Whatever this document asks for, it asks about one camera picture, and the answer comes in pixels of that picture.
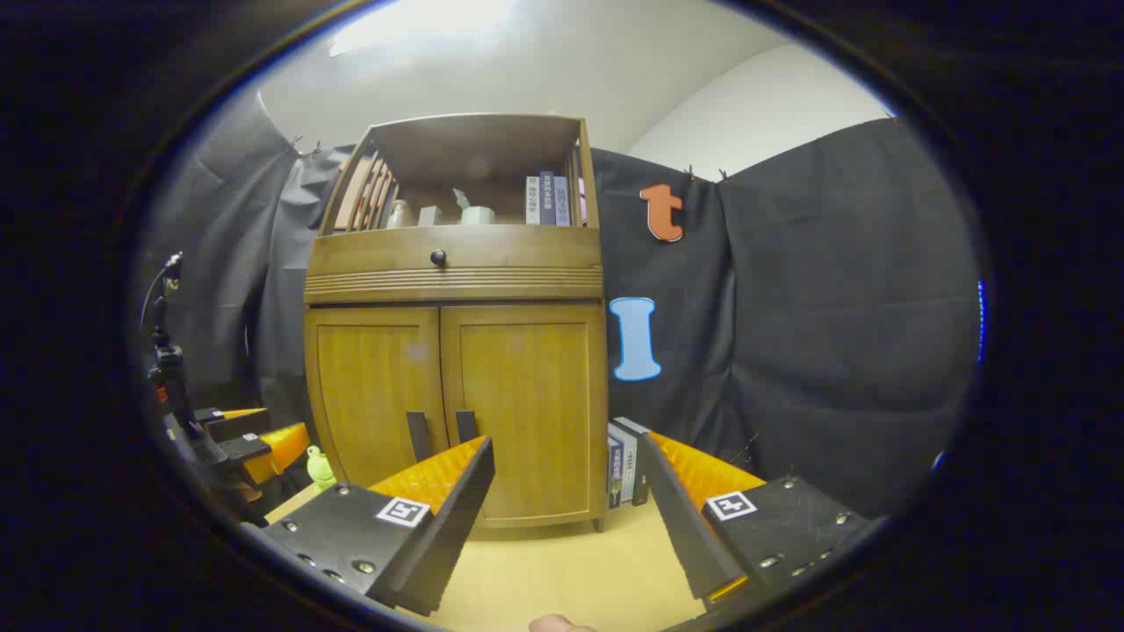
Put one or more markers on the wooden drawer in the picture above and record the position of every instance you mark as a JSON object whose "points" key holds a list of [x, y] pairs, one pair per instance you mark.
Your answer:
{"points": [[518, 253]]}

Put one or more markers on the small glass jar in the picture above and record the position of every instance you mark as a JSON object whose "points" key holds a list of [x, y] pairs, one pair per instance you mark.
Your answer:
{"points": [[399, 215]]}

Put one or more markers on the dark standing book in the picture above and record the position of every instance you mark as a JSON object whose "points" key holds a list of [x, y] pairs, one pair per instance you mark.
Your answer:
{"points": [[641, 456]]}

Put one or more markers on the black drawer knob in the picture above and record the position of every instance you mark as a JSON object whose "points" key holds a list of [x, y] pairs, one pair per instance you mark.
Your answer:
{"points": [[438, 257]]}

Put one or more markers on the wooden shoe cabinet door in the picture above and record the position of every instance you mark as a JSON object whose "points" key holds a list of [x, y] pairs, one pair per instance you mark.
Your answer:
{"points": [[369, 386], [536, 386]]}

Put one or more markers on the black backdrop cloth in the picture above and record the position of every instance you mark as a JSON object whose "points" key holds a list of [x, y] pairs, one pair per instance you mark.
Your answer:
{"points": [[834, 307]]}

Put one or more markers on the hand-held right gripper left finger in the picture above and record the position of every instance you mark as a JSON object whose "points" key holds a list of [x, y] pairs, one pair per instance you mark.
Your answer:
{"points": [[457, 527]]}

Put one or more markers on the white shelf book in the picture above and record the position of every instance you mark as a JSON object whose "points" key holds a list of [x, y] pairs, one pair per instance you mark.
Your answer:
{"points": [[532, 202]]}

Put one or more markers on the grey-blue shelf book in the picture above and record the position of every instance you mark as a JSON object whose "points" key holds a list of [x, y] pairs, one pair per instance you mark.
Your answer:
{"points": [[562, 202]]}

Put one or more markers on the green frog toy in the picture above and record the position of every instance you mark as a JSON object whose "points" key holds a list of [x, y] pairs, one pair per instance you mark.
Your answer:
{"points": [[320, 467]]}

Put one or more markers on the pale green cup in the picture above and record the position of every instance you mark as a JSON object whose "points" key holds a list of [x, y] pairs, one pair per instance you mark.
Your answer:
{"points": [[478, 216]]}

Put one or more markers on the small grey box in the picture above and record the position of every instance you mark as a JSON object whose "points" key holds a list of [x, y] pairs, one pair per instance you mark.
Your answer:
{"points": [[428, 217]]}

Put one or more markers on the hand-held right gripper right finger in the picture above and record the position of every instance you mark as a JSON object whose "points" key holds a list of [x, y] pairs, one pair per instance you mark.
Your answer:
{"points": [[680, 518]]}

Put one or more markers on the blue standing book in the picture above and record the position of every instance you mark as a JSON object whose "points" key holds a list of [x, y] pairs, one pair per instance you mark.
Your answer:
{"points": [[614, 474]]}

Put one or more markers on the wooden double-door shoe cabinet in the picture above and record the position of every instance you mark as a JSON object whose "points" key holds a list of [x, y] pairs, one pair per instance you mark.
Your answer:
{"points": [[474, 145]]}

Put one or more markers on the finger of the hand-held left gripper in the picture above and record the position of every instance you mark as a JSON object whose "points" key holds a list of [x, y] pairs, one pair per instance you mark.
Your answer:
{"points": [[277, 448], [233, 426]]}

